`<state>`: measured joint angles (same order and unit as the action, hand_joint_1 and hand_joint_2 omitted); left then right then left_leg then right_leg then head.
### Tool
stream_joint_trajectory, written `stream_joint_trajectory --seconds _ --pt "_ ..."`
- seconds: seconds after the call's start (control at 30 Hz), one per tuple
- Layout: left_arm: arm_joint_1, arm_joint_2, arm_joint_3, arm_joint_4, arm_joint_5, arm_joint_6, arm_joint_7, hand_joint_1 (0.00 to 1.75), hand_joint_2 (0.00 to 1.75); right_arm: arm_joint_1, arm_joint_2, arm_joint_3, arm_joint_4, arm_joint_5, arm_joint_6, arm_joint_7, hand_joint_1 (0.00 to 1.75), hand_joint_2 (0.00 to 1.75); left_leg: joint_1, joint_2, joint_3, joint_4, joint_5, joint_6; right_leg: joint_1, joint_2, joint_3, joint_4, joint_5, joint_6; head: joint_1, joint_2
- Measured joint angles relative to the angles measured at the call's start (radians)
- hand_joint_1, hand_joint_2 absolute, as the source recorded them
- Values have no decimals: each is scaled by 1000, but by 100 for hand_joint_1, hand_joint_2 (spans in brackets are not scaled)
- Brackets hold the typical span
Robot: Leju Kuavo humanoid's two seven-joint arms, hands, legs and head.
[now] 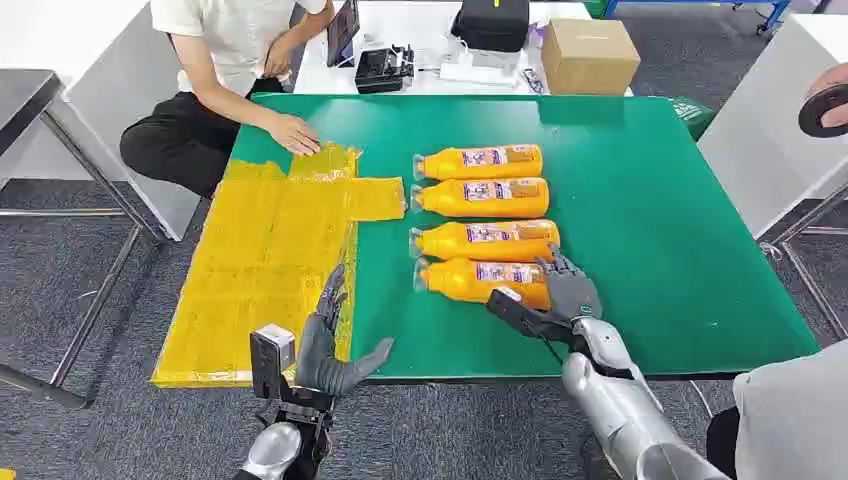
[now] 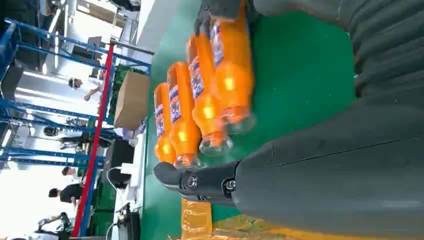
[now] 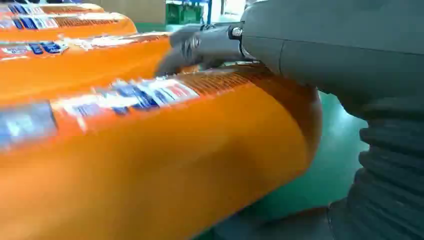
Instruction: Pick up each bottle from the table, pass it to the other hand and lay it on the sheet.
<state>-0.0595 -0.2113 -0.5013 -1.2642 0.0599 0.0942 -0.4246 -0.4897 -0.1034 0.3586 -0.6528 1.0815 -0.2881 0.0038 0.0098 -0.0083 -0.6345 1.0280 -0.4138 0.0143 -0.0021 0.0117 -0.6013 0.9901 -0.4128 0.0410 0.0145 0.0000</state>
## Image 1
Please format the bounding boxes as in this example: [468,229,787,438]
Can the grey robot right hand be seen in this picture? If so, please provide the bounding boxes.
[535,243,604,323]

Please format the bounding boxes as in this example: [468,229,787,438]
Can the white table with equipment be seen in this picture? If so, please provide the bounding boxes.
[294,0,634,97]

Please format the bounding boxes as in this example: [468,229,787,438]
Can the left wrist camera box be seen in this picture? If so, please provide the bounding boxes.
[249,324,297,401]

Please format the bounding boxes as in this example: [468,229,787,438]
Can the black charger device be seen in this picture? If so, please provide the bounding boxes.
[354,44,417,95]

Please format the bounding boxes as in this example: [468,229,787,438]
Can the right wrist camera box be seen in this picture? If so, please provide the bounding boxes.
[485,286,578,349]

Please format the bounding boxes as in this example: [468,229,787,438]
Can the yellow plastic sheet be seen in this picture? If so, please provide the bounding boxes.
[150,142,407,390]

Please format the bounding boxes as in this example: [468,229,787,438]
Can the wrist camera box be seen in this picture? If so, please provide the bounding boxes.
[249,324,297,401]
[485,286,578,349]

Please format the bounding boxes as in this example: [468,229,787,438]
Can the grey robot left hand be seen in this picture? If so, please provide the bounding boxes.
[294,263,395,399]

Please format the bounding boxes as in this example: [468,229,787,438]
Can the black tape roll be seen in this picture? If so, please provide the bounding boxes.
[798,84,848,139]

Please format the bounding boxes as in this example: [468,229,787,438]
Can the blue metal frame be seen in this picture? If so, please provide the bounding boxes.
[602,0,793,34]

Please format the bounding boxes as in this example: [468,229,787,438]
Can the person's right hand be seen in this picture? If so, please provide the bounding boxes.
[264,112,322,158]

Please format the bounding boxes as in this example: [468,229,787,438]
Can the white power strip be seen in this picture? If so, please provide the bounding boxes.
[438,60,519,87]

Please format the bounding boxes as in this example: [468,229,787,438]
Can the metal desk legs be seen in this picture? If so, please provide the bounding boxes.
[761,185,848,339]

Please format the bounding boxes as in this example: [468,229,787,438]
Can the person's hand with ring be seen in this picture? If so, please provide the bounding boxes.
[809,62,848,129]

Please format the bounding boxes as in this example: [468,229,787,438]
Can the orange drink bottle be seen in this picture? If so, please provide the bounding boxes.
[409,176,551,221]
[413,256,554,311]
[407,219,562,264]
[411,143,545,183]

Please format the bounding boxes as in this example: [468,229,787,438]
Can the black carry bag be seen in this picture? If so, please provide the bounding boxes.
[451,0,531,54]

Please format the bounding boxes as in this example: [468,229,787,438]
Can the green crate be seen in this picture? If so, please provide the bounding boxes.
[669,97,717,142]

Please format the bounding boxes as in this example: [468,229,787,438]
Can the seated person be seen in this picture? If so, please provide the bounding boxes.
[119,0,362,200]

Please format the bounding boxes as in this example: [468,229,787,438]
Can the brown cardboard box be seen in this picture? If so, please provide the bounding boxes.
[541,17,642,97]

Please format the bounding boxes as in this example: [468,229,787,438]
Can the person's left hand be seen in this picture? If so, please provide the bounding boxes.
[263,36,293,79]

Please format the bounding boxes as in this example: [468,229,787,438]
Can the green table mat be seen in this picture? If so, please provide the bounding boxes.
[228,92,823,382]

